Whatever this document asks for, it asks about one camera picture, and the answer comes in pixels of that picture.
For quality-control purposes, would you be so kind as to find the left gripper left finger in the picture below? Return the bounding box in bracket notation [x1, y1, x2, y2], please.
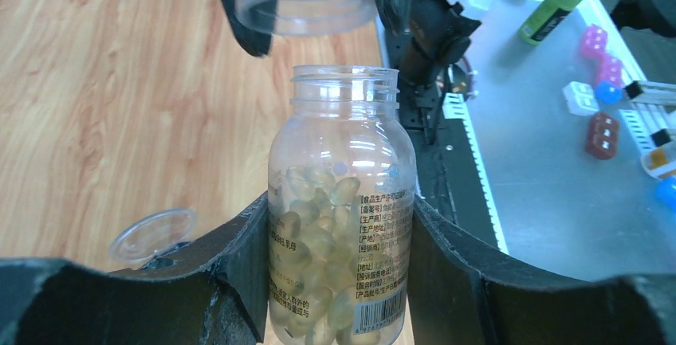
[1, 194, 269, 344]

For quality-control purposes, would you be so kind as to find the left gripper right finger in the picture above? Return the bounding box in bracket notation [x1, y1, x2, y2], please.
[407, 198, 675, 344]

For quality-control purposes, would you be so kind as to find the clear pill bottle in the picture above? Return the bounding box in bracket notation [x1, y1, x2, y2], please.
[267, 65, 417, 344]

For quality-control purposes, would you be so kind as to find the green cylindrical bottle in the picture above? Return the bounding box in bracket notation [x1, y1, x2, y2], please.
[519, 0, 583, 45]

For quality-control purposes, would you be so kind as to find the pink dice block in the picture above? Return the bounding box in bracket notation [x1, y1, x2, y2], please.
[579, 24, 608, 60]

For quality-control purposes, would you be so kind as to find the dark red block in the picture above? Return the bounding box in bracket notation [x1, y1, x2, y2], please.
[584, 112, 619, 160]

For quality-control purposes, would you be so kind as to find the white block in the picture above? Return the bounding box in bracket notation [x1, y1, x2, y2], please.
[562, 81, 599, 116]

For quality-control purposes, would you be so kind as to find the blue round piece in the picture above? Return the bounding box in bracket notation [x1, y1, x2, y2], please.
[594, 80, 623, 104]

